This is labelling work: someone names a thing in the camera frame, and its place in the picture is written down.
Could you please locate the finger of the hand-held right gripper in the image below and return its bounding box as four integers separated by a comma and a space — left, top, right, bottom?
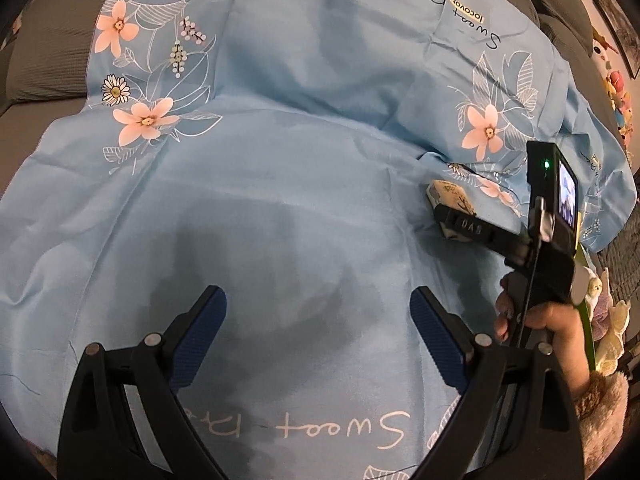
432, 202, 533, 268

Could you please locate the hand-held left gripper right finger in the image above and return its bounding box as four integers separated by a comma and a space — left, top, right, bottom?
409, 286, 586, 480

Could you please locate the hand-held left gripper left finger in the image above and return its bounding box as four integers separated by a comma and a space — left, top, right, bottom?
57, 285, 228, 480

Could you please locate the small patterned tissue packet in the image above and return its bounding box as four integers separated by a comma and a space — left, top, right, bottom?
425, 179, 476, 241

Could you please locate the white and tan plush toy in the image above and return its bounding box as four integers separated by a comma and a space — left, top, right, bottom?
592, 300, 632, 376

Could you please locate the green box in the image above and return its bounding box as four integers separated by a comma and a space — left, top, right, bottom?
572, 210, 601, 373

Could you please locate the person's right forearm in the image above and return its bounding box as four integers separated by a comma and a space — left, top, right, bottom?
570, 370, 631, 466

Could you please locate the person's right hand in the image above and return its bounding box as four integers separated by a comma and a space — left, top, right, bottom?
492, 272, 591, 391

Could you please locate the blue floral bedsheet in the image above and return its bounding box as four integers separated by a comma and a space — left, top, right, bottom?
0, 0, 638, 480

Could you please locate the row of colourful small toys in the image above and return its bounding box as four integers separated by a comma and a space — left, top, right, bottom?
590, 27, 640, 138

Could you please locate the framed wall picture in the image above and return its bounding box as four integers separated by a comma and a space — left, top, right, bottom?
592, 0, 640, 81

